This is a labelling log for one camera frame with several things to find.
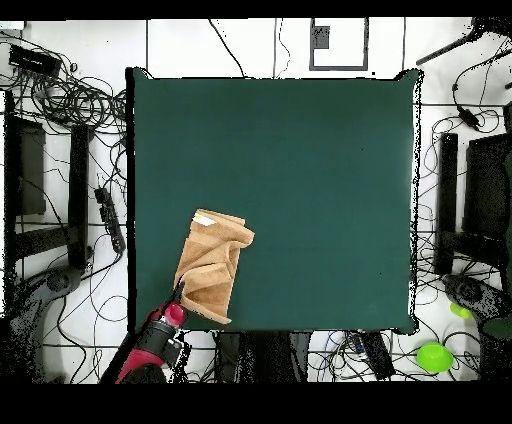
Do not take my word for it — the tan terry towel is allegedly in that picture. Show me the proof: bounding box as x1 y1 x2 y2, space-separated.
172 207 256 325

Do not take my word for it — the black flat box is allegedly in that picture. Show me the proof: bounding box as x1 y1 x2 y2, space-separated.
347 330 396 381

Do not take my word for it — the grey square floor frame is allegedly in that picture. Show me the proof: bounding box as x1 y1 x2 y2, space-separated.
308 17 370 72

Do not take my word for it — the bright green bowl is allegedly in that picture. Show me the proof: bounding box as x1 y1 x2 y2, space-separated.
415 341 455 374

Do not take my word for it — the dark green table cloth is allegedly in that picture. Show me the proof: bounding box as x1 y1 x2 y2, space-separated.
125 66 424 336

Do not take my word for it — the black power adapter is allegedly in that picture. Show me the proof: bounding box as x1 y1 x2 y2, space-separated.
455 104 481 131

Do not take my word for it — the tangled black cable bundle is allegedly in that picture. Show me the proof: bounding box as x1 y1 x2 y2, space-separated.
7 67 127 135

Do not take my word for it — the grey pedestal leg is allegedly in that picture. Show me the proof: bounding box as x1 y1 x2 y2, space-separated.
7 265 85 381
441 273 511 321

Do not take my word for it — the black upright post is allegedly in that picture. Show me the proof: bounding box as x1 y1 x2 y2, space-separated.
434 132 460 276
67 124 95 269

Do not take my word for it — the black power strip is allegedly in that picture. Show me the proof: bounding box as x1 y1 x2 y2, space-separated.
94 186 127 254

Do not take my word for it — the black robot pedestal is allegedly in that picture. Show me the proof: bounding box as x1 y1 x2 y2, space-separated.
217 330 311 383

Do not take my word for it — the small green plastic cup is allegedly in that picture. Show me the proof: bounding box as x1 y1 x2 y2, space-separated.
449 301 474 320

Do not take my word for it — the black electronics box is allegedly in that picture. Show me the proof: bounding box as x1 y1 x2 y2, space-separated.
8 44 63 77

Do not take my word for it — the dark green bin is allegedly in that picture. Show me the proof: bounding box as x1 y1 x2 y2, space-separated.
478 315 512 381

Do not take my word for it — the black shelf frame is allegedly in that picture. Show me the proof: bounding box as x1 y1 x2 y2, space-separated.
3 90 81 277
463 101 512 281

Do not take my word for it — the black tripod leg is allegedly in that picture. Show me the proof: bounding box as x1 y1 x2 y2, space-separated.
415 17 512 67

